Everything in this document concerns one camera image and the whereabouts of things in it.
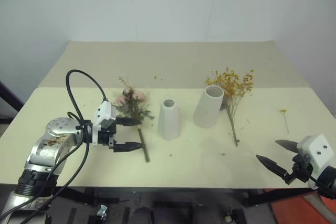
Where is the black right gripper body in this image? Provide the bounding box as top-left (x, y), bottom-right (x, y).
top-left (289, 153), bottom-right (313, 183)

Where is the small yellow flower sprig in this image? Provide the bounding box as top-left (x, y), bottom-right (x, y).
top-left (278, 108), bottom-right (290, 134)

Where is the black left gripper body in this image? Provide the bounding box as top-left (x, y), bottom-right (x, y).
top-left (97, 121), bottom-right (118, 148)

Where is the dark furniture piece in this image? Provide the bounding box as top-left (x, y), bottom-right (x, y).
top-left (0, 81), bottom-right (25, 123)

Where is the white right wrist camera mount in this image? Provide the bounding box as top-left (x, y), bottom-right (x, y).
top-left (296, 134), bottom-right (335, 190)

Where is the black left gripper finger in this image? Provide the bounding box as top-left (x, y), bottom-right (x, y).
top-left (115, 116), bottom-right (141, 126)
top-left (109, 141), bottom-right (144, 154)

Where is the small white faceted vase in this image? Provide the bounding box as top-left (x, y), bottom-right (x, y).
top-left (156, 99), bottom-right (182, 141)

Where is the black table frame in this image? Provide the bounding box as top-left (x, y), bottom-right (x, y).
top-left (51, 186), bottom-right (318, 224)

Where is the yellow dried flower bouquet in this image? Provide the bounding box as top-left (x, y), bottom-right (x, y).
top-left (204, 67), bottom-right (256, 147)

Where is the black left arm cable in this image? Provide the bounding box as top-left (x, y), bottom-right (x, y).
top-left (0, 69), bottom-right (110, 224)

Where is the large white cylindrical vase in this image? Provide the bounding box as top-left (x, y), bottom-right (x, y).
top-left (193, 85), bottom-right (225, 129)

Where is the small metal clamp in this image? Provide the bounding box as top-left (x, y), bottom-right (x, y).
top-left (96, 204), bottom-right (109, 217)

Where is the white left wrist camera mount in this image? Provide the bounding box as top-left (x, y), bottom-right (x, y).
top-left (91, 100), bottom-right (118, 145)

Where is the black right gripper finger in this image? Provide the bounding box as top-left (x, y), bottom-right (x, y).
top-left (255, 155), bottom-right (293, 184)
top-left (275, 139), bottom-right (299, 154)

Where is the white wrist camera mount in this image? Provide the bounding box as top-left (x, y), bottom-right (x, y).
top-left (296, 134), bottom-right (335, 190)
top-left (91, 100), bottom-right (118, 145)

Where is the orange red object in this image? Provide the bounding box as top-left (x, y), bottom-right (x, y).
top-left (269, 189), bottom-right (336, 224)

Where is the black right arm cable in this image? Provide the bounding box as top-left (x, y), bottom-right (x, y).
top-left (307, 176), bottom-right (336, 200)

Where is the pink flower bouquet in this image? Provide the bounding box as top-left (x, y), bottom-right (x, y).
top-left (112, 76), bottom-right (156, 163)

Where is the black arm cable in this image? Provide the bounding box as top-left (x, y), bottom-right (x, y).
top-left (307, 176), bottom-right (336, 200)
top-left (0, 69), bottom-right (110, 224)

